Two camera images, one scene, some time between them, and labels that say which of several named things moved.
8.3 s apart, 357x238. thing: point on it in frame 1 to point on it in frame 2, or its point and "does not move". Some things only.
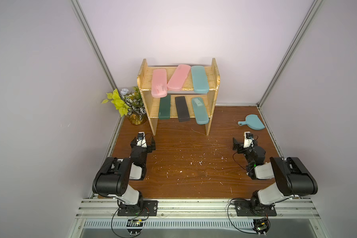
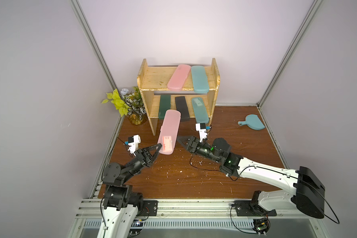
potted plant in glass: (131, 104) does not move
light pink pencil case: (159, 89) to (169, 131)
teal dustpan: (253, 121) does not move
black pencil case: (182, 109) does not move
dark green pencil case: (164, 107) does not move
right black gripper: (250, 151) to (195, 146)
